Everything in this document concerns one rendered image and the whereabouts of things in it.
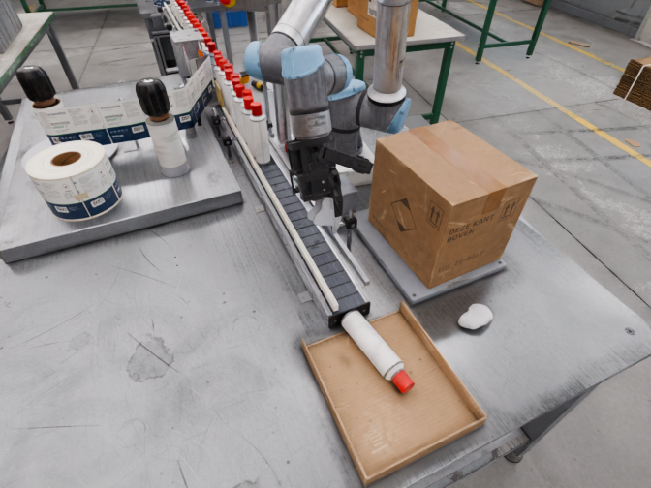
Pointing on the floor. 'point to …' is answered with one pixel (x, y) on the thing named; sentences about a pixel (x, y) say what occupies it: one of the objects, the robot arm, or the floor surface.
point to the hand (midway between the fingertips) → (335, 227)
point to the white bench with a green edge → (33, 33)
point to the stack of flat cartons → (636, 82)
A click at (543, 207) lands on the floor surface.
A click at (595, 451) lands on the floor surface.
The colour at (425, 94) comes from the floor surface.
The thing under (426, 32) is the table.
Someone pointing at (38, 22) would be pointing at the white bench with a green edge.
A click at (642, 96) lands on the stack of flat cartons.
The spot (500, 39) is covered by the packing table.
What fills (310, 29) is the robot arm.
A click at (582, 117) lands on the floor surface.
